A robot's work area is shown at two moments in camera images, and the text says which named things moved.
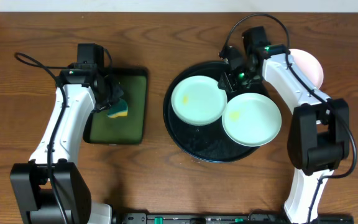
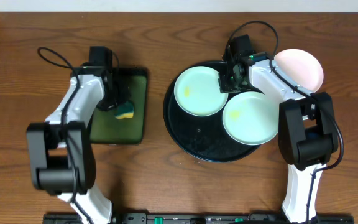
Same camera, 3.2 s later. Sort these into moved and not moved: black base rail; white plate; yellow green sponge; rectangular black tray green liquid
Moved: yellow green sponge
Not moved: white plate; rectangular black tray green liquid; black base rail
